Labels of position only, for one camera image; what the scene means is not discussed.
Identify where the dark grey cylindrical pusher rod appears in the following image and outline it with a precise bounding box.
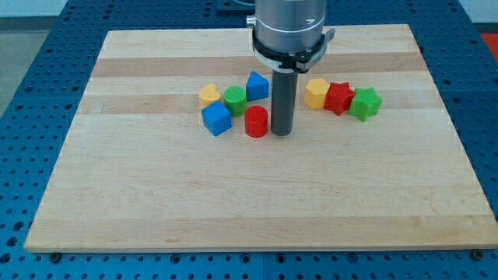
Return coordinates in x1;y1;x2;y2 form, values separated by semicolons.
271;71;298;136

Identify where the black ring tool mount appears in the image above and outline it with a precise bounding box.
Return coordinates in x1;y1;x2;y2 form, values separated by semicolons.
252;28;335;74

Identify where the red cylinder block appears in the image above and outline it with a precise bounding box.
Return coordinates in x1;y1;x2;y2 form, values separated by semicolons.
244;106;268;138

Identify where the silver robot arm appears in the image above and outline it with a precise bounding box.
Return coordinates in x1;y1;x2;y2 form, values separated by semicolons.
247;0;335;136

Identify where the blue cube block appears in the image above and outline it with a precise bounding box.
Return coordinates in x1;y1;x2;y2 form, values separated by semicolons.
201;101;232;136

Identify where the blue triangular block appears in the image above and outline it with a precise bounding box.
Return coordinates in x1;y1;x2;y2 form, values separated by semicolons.
246;72;269;101

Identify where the yellow hexagon block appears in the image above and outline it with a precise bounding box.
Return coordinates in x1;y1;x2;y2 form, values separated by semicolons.
304;79;330;109

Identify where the red star block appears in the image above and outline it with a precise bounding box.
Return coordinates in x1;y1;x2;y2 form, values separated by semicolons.
323;82;356;116

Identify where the green cylinder block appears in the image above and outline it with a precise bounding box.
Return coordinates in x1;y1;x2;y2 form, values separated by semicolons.
223;86;247;117

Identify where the green star block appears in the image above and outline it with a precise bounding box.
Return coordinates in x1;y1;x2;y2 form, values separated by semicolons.
349;87;382;122

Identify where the yellow heart block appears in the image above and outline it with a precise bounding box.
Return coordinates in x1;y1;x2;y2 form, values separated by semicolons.
198;84;221;108

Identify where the light wooden board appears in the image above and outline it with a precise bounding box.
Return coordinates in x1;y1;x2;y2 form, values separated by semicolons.
25;24;497;253

